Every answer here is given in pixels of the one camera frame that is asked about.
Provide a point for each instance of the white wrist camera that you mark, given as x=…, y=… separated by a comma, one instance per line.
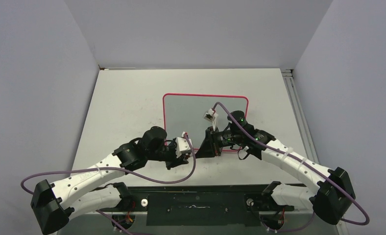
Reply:
x=211, y=115
x=183, y=145

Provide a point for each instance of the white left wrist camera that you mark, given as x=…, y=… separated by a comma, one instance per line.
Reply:
x=183, y=145

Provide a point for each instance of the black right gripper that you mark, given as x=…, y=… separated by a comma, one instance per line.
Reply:
x=211, y=145

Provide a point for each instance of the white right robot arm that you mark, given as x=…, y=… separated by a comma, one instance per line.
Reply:
x=329, y=193

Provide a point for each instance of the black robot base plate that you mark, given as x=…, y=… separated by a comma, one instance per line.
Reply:
x=199, y=205

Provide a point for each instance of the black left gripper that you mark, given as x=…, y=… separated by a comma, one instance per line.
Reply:
x=174, y=161

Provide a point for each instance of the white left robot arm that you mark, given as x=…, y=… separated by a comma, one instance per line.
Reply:
x=55, y=204

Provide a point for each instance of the pink framed whiteboard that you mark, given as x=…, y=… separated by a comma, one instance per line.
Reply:
x=184, y=113

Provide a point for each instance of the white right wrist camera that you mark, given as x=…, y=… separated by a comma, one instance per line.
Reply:
x=211, y=115

